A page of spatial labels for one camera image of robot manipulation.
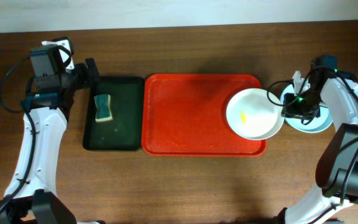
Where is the green yellow sponge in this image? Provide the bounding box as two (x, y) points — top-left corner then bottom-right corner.
(94, 94), (113, 123)

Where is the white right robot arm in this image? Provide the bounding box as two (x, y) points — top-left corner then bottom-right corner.
(276, 55), (358, 223)

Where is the light blue plate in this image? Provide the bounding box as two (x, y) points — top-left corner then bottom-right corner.
(279, 83), (334, 134)

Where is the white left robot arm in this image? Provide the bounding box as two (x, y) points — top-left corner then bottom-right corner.
(0, 58), (99, 223)

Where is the white plate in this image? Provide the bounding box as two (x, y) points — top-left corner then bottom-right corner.
(225, 88), (284, 141)

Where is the red plastic tray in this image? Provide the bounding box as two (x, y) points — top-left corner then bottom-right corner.
(141, 73), (266, 157)

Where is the black plastic tray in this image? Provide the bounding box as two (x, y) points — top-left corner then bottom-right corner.
(83, 77), (145, 151)

